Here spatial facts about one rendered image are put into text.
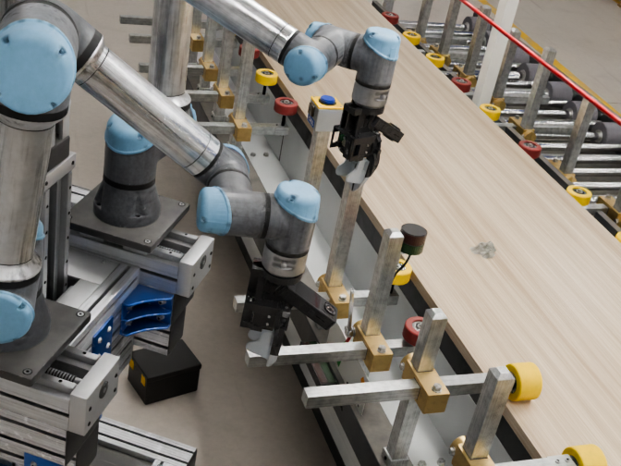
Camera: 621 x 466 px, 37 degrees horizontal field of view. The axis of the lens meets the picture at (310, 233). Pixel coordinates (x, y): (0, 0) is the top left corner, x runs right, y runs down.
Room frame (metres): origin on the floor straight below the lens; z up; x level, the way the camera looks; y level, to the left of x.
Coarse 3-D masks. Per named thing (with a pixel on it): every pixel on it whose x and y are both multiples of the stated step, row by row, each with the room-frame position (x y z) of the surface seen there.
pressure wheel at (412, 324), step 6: (408, 318) 1.83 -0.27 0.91; (414, 318) 1.84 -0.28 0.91; (420, 318) 1.84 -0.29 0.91; (408, 324) 1.81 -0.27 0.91; (414, 324) 1.82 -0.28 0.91; (420, 324) 1.81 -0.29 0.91; (408, 330) 1.79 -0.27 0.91; (414, 330) 1.79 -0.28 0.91; (408, 336) 1.78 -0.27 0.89; (414, 336) 1.77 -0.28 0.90; (408, 342) 1.78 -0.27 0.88; (414, 342) 1.77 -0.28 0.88
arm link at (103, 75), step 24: (24, 0) 1.35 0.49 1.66; (48, 0) 1.32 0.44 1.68; (96, 48) 1.35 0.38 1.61; (96, 72) 1.35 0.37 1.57; (120, 72) 1.37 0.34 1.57; (96, 96) 1.36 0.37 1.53; (120, 96) 1.36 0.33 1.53; (144, 96) 1.38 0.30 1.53; (144, 120) 1.37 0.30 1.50; (168, 120) 1.38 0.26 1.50; (192, 120) 1.42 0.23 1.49; (168, 144) 1.38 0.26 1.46; (192, 144) 1.39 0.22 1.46; (216, 144) 1.42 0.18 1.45; (192, 168) 1.39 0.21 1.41; (216, 168) 1.40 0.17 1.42; (240, 168) 1.41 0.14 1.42
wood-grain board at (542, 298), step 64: (256, 0) 4.04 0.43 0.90; (320, 0) 4.23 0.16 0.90; (448, 128) 3.04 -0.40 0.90; (384, 192) 2.46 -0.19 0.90; (448, 192) 2.54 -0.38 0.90; (512, 192) 2.63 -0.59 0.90; (448, 256) 2.16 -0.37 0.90; (512, 256) 2.23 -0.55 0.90; (576, 256) 2.30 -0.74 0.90; (448, 320) 1.87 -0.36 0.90; (512, 320) 1.92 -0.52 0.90; (576, 320) 1.98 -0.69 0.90; (576, 384) 1.71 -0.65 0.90
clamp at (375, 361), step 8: (360, 320) 1.84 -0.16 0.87; (360, 328) 1.80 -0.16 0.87; (360, 336) 1.79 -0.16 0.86; (368, 336) 1.78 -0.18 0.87; (376, 336) 1.79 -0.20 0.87; (368, 344) 1.75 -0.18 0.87; (376, 344) 1.76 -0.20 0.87; (384, 344) 1.76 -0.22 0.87; (368, 352) 1.74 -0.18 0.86; (376, 352) 1.72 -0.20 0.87; (392, 352) 1.74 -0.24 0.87; (368, 360) 1.73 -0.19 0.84; (376, 360) 1.72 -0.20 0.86; (384, 360) 1.72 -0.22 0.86; (368, 368) 1.72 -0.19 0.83; (376, 368) 1.72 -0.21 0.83; (384, 368) 1.73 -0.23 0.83
